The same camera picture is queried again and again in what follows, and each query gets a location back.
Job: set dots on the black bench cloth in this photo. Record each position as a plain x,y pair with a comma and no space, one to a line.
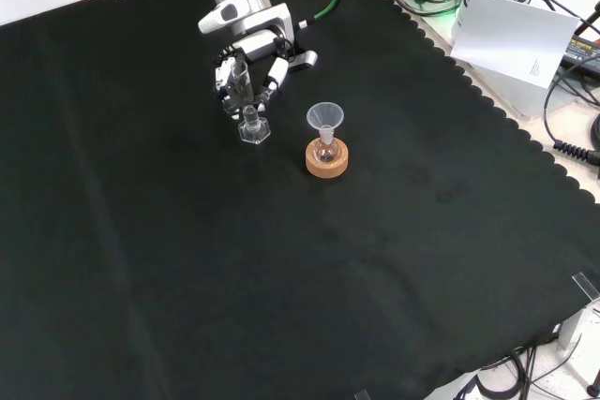
187,255

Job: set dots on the clear plastic funnel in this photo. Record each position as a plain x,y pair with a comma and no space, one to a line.
325,114

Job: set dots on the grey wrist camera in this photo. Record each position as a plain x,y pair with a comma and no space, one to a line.
304,61

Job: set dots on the clear tape strip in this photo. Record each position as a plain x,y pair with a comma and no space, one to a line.
361,395
586,285

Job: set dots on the pale board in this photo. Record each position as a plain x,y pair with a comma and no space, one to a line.
511,34

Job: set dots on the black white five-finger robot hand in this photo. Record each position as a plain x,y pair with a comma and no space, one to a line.
258,44

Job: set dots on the black power supply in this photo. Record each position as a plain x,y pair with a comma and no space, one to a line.
581,51

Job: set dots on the round-bottom glass flask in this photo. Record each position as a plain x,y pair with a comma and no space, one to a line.
325,152

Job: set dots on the clear glass graduated cylinder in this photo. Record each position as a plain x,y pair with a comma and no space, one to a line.
255,131

